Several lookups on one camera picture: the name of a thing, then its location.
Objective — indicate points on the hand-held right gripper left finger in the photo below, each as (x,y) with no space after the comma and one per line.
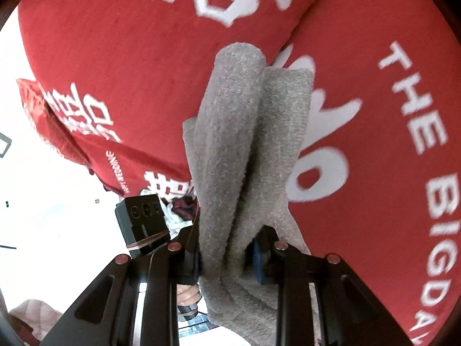
(190,259)

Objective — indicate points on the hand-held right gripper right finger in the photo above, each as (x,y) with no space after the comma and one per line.
(258,263)

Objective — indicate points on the grey knit sweater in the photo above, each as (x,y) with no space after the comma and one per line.
(230,133)

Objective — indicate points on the person's left hand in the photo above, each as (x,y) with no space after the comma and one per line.
(188,296)

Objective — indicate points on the white patterned cloth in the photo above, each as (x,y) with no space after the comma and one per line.
(169,216)

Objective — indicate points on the dark maroon cloth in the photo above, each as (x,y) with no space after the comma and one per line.
(185,207)

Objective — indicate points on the pink quilted cloth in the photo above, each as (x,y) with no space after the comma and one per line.
(30,319)

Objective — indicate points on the red printed blanket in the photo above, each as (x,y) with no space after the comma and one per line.
(144,61)

